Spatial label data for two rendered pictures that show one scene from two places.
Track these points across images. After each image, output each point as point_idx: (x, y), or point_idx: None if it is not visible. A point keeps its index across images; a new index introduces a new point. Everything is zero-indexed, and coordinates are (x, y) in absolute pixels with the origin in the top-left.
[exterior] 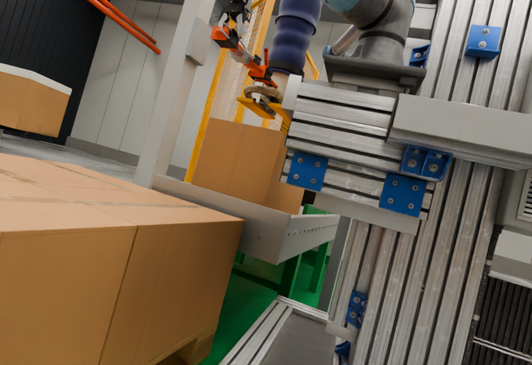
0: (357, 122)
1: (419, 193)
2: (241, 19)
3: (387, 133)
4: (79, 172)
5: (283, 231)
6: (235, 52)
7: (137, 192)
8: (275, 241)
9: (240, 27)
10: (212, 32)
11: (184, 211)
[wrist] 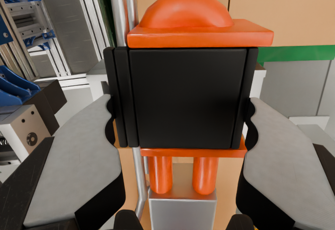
0: None
1: None
2: (62, 156)
3: None
4: None
5: (93, 68)
6: (189, 173)
7: None
8: (102, 64)
9: (81, 111)
10: (251, 23)
11: None
